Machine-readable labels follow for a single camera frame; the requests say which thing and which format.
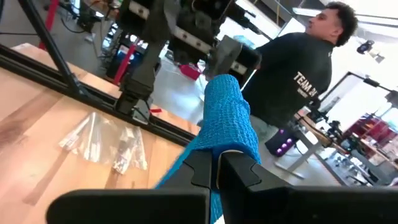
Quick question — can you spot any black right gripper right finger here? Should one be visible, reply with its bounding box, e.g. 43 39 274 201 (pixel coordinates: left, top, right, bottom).
217 151 398 224

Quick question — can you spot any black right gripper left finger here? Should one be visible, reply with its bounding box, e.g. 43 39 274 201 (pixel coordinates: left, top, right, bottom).
45 151 215 224

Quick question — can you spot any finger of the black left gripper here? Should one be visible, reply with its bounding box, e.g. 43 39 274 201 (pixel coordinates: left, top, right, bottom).
205 35 243 80
167 32 217 67

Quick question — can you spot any blue elastic bandage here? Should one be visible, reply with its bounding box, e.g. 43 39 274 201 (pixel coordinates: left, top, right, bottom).
155 73 262 224

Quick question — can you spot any clear plastic bag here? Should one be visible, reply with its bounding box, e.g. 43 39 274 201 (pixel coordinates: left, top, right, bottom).
111 126 149 175
58 111 121 164

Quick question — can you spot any red box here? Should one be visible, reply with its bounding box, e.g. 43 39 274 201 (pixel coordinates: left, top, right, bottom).
179 63 202 81

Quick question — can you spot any white stand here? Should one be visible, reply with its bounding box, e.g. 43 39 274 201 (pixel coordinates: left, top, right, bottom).
273 130 326 180

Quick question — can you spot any black box with glowing lights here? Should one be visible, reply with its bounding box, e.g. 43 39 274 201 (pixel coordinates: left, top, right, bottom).
265 128 300 158

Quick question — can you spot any red pole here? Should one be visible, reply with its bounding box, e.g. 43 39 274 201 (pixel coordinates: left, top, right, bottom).
113 43 137 85
39 0 60 50

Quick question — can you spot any person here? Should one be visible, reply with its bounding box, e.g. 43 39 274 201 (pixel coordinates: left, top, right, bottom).
241 1 360 142

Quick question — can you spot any cluttered workbench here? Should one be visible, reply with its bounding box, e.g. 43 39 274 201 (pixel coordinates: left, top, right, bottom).
295 105 398 187

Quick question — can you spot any black aluminium table frame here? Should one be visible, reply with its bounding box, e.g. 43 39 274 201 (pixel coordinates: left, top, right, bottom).
0 0 200 147

